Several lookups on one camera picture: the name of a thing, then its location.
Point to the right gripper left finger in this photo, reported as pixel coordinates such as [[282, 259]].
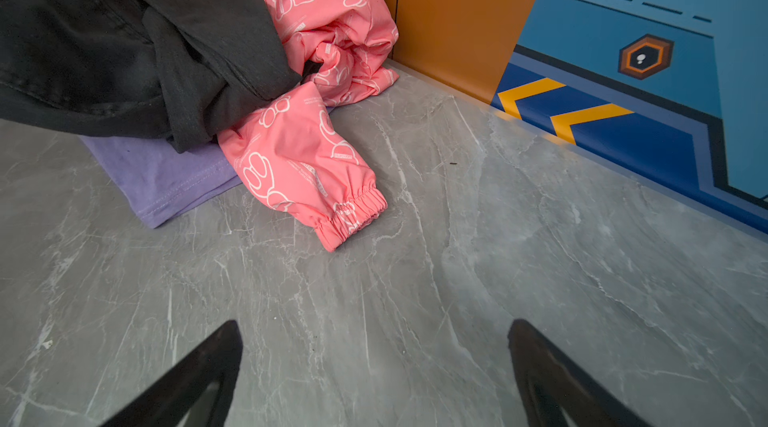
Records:
[[197, 391]]

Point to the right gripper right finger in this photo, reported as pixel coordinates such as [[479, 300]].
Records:
[[554, 390]]

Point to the purple t-shirt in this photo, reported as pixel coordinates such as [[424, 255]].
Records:
[[159, 183]]

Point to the pink patterned jacket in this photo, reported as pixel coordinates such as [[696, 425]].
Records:
[[288, 154]]

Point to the black sweatshirt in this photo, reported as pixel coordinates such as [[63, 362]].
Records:
[[217, 61]]

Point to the dark grey denim garment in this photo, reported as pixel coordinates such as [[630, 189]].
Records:
[[85, 67]]

